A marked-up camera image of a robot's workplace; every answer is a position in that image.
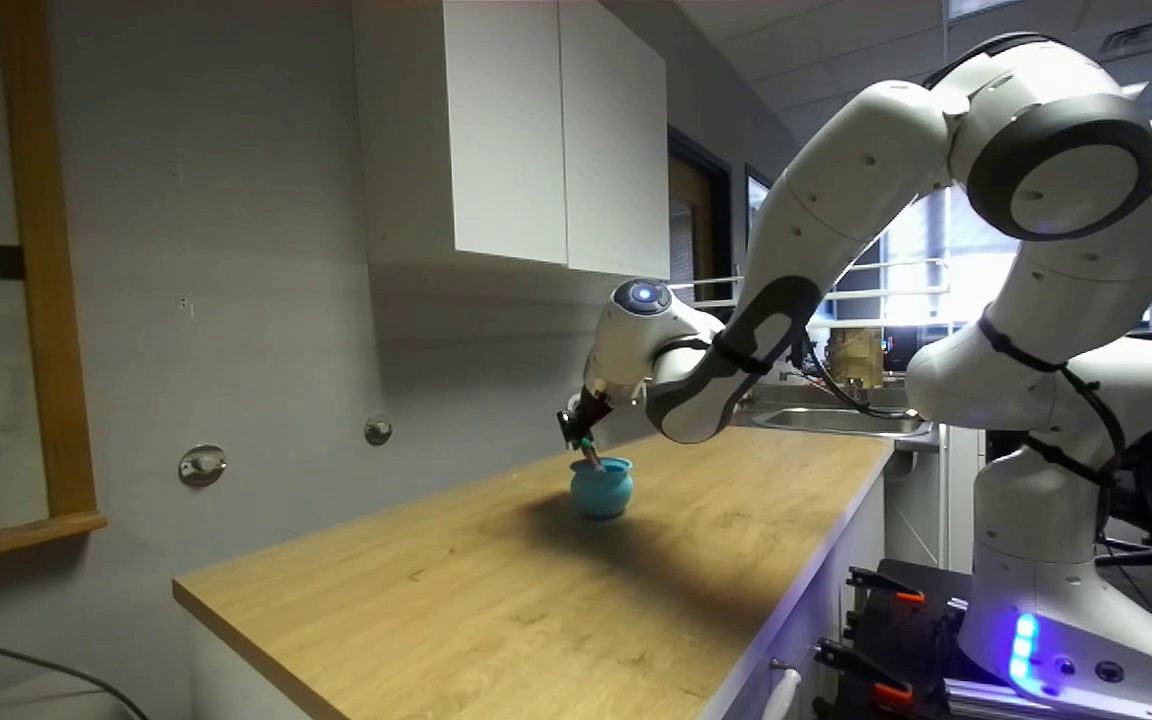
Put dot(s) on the white wall cabinet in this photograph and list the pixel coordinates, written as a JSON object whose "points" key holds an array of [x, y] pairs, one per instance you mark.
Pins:
{"points": [[510, 132]]}

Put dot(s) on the black orange clamp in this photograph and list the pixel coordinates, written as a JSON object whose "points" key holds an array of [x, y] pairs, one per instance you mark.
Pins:
{"points": [[896, 644]]}

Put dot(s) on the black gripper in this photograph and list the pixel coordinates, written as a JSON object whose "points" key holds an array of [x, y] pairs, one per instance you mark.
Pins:
{"points": [[579, 423]]}

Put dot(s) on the blue bowl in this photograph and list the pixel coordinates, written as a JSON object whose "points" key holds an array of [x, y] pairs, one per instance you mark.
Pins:
{"points": [[600, 489]]}

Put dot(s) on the round wall outlet right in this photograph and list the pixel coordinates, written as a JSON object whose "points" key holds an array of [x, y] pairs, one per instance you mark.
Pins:
{"points": [[376, 433]]}

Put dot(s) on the round wall outlet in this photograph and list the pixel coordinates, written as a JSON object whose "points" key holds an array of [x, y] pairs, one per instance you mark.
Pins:
{"points": [[200, 465], [376, 433]]}

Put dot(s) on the wooden framed board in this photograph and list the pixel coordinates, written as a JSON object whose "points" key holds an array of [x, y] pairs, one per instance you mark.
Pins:
{"points": [[52, 338]]}

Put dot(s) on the steel sink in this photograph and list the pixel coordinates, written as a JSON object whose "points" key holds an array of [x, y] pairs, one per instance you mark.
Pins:
{"points": [[816, 408]]}

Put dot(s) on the round wall outlet left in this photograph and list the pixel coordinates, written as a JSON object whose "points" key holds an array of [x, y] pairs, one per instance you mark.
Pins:
{"points": [[200, 465]]}

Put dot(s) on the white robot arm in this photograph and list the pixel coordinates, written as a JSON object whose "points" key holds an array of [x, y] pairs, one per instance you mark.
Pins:
{"points": [[1059, 157]]}

